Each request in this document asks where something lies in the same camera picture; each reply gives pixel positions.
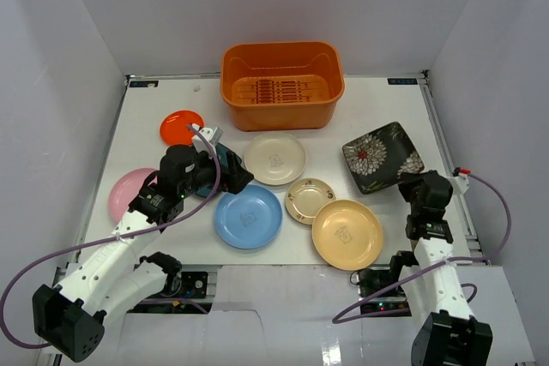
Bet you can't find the cream bear plate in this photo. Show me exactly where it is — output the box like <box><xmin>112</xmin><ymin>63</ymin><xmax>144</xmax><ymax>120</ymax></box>
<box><xmin>244</xmin><ymin>131</ymin><xmax>307</xmax><ymax>186</ymax></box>

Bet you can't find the blue bear plate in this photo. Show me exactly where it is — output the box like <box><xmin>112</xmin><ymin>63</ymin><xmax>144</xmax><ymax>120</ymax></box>
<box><xmin>214</xmin><ymin>185</ymin><xmax>283</xmax><ymax>250</ymax></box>

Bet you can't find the orange round plate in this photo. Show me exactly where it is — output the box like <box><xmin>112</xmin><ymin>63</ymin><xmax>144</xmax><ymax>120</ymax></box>
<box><xmin>160</xmin><ymin>110</ymin><xmax>204</xmax><ymax>146</ymax></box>

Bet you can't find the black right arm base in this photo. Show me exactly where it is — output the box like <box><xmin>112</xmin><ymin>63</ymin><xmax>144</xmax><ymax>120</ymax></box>
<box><xmin>349</xmin><ymin>267</ymin><xmax>415</xmax><ymax>318</ymax></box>

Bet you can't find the tan bear plate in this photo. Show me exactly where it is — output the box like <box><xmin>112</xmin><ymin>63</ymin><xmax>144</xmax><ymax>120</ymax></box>
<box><xmin>311</xmin><ymin>200</ymin><xmax>383</xmax><ymax>271</ymax></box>

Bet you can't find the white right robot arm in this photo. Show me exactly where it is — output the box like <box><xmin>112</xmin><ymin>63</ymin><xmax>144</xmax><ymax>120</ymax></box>
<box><xmin>387</xmin><ymin>171</ymin><xmax>493</xmax><ymax>365</ymax></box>

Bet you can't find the orange plastic bin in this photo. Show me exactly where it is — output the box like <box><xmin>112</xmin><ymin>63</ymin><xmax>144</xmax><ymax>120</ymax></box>
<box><xmin>220</xmin><ymin>41</ymin><xmax>345</xmax><ymax>132</ymax></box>

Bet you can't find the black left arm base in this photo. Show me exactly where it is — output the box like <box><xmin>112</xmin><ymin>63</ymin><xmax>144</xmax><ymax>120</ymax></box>
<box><xmin>128</xmin><ymin>271</ymin><xmax>212</xmax><ymax>315</ymax></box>

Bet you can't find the small cream patterned plate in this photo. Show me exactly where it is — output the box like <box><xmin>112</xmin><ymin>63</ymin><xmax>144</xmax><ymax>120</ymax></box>
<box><xmin>285</xmin><ymin>177</ymin><xmax>336</xmax><ymax>225</ymax></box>

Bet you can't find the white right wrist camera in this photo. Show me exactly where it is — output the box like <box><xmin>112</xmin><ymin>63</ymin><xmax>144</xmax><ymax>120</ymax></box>
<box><xmin>448</xmin><ymin>167</ymin><xmax>471</xmax><ymax>195</ymax></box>

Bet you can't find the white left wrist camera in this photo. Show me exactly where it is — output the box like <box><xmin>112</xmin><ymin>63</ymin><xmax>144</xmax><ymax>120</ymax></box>
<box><xmin>190</xmin><ymin>123</ymin><xmax>223</xmax><ymax>153</ymax></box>

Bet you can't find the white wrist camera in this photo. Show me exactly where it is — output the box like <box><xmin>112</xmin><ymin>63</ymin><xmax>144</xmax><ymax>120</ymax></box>
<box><xmin>448</xmin><ymin>167</ymin><xmax>471</xmax><ymax>195</ymax></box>
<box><xmin>190</xmin><ymin>123</ymin><xmax>223</xmax><ymax>153</ymax></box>

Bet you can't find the black floral square plate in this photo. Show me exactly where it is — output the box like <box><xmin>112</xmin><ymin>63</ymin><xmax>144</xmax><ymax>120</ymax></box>
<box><xmin>342</xmin><ymin>122</ymin><xmax>425</xmax><ymax>195</ymax></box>

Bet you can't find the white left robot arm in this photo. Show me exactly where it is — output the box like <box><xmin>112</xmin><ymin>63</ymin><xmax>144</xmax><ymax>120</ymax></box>
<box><xmin>32</xmin><ymin>145</ymin><xmax>254</xmax><ymax>363</ymax></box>

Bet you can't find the pink round plate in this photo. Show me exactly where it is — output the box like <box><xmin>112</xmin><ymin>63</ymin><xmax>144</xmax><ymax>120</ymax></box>
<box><xmin>107</xmin><ymin>168</ymin><xmax>155</xmax><ymax>223</ymax></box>

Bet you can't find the teal square plate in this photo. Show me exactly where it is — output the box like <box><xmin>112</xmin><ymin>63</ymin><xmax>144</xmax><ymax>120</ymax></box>
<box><xmin>196</xmin><ymin>143</ymin><xmax>242</xmax><ymax>198</ymax></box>

